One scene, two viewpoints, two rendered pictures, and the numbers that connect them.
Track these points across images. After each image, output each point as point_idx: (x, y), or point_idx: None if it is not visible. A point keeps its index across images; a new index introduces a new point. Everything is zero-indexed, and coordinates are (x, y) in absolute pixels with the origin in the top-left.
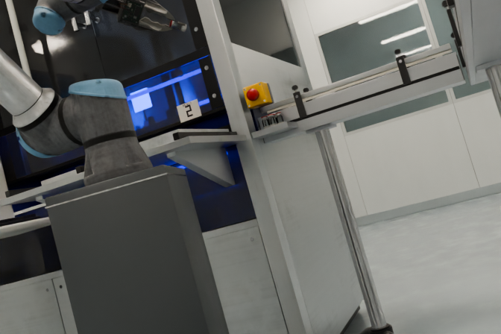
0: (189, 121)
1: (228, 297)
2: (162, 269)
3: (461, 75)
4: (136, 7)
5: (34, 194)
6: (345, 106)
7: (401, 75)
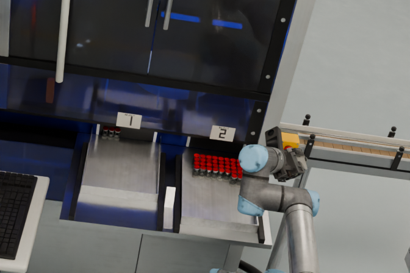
0: (218, 140)
1: (181, 259)
2: None
3: None
4: (299, 175)
5: (103, 228)
6: (341, 163)
7: (393, 164)
